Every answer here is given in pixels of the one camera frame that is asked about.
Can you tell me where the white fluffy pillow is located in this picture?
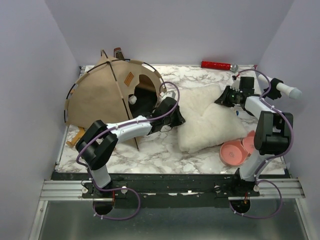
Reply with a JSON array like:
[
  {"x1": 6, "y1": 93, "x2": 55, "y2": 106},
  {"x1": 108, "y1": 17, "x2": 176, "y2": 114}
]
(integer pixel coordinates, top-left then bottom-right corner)
[{"x1": 177, "y1": 84, "x2": 248, "y2": 154}]

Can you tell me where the tan pet tent fabric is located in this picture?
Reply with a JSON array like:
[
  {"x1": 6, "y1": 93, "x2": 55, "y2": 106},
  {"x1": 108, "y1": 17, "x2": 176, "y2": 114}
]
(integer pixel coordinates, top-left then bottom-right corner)
[{"x1": 63, "y1": 57, "x2": 168, "y2": 148}]

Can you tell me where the wooden stand frame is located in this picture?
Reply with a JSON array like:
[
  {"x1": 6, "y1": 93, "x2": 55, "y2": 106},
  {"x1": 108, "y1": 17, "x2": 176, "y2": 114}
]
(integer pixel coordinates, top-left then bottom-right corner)
[{"x1": 66, "y1": 127, "x2": 85, "y2": 148}]

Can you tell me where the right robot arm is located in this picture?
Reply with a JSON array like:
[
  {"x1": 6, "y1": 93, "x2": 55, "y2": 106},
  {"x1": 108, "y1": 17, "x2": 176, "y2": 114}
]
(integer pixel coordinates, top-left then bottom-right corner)
[{"x1": 215, "y1": 76, "x2": 294, "y2": 196}]

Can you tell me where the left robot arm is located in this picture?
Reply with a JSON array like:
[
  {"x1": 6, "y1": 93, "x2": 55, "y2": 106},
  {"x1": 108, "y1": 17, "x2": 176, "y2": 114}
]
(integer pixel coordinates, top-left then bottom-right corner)
[{"x1": 75, "y1": 97, "x2": 186, "y2": 198}]

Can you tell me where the pink cat-ear pet bowl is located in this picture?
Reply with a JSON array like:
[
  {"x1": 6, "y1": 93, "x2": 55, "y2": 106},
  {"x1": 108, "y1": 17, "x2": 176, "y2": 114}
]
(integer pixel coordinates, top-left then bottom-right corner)
[{"x1": 219, "y1": 139, "x2": 249, "y2": 167}]

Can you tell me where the red glitter toy microphone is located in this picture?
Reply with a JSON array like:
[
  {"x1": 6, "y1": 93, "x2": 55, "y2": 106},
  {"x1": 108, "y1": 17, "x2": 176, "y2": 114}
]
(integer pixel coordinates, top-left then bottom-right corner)
[{"x1": 200, "y1": 60, "x2": 239, "y2": 73}]

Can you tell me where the brown wooden metronome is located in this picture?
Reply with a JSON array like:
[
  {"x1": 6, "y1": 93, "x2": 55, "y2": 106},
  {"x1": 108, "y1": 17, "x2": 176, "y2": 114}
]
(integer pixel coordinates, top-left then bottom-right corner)
[{"x1": 113, "y1": 47, "x2": 125, "y2": 60}]

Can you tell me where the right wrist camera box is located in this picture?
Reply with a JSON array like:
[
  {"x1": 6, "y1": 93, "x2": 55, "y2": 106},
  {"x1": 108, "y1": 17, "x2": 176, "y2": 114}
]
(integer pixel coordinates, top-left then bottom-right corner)
[{"x1": 231, "y1": 74, "x2": 240, "y2": 91}]

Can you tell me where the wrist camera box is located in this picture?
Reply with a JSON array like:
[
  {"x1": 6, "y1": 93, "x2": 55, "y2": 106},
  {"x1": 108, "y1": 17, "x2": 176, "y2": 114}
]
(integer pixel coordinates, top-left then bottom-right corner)
[
  {"x1": 159, "y1": 90, "x2": 176, "y2": 100},
  {"x1": 231, "y1": 74, "x2": 240, "y2": 91}
]

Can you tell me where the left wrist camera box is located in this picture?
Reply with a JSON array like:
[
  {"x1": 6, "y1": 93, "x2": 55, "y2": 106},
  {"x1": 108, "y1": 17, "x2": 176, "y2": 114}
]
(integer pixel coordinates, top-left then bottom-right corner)
[{"x1": 159, "y1": 90, "x2": 176, "y2": 100}]

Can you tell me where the white microphone on mount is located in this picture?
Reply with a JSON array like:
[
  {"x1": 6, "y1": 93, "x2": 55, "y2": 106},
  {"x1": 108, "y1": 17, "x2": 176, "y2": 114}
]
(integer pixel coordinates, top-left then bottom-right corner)
[{"x1": 257, "y1": 74, "x2": 302, "y2": 100}]

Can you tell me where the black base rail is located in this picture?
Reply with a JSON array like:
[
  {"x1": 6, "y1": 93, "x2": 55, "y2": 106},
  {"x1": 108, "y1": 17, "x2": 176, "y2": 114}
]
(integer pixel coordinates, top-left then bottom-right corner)
[{"x1": 79, "y1": 172, "x2": 263, "y2": 210}]

